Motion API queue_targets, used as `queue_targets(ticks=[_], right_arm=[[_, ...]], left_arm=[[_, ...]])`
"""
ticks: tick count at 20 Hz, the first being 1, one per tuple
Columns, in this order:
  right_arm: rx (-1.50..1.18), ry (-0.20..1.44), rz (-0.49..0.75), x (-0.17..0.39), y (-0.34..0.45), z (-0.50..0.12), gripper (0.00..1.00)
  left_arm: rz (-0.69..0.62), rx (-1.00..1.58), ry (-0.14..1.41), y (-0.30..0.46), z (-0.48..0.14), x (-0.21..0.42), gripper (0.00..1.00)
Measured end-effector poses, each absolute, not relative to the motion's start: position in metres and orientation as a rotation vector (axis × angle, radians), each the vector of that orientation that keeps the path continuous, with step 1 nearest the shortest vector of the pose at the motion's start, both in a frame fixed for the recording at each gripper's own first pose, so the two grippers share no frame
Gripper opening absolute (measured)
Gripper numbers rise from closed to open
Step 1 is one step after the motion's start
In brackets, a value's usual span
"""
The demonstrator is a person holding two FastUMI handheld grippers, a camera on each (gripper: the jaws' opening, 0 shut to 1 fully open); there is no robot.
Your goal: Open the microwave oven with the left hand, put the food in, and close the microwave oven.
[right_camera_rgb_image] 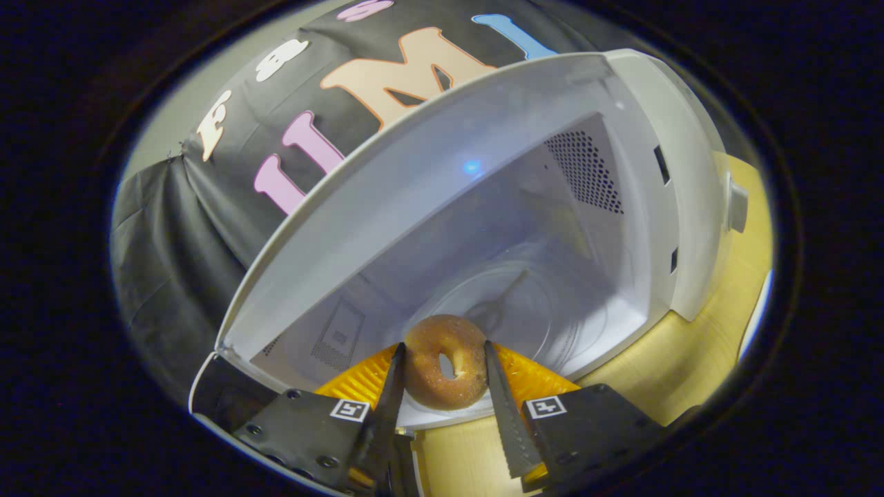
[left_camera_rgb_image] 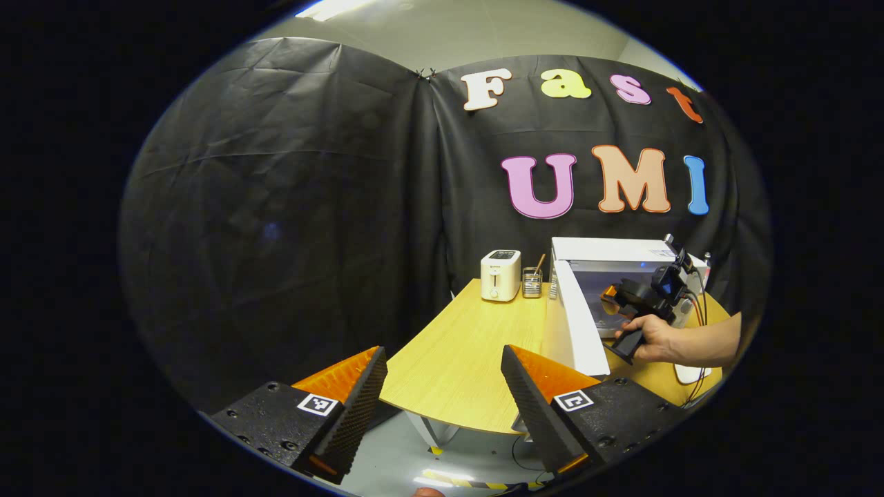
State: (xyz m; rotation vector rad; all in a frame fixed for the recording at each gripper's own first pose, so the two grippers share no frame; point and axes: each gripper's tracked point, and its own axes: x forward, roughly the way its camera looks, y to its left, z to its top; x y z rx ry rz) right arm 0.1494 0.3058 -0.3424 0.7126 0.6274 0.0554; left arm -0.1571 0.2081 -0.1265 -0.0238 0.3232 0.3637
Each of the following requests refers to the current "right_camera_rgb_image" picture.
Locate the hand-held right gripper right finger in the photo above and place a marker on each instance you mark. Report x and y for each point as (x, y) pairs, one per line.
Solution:
(511, 428)

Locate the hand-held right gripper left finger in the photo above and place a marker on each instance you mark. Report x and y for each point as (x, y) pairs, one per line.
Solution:
(382, 421)

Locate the white microwave oven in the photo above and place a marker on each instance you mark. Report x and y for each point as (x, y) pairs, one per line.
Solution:
(428, 186)

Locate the glass turntable plate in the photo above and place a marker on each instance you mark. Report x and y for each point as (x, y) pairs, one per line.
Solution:
(552, 310)

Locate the white oval plate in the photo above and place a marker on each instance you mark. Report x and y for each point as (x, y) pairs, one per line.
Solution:
(756, 317)

